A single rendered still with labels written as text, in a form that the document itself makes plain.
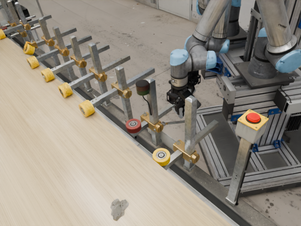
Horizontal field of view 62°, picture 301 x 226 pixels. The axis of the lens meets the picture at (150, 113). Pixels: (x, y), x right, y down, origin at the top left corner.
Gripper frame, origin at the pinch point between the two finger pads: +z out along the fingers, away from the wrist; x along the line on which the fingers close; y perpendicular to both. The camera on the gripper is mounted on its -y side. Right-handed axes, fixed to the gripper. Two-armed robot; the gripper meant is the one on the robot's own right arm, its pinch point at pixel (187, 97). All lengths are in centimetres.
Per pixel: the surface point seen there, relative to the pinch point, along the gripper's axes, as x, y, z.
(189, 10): 207, 240, 65
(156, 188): -35, -59, -8
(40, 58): 98, -49, -13
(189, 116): -30, -33, -26
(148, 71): 23.6, -9.5, -13.4
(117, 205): -30, -75, -8
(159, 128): -8.5, -31.9, -3.0
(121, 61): 48, -12, -12
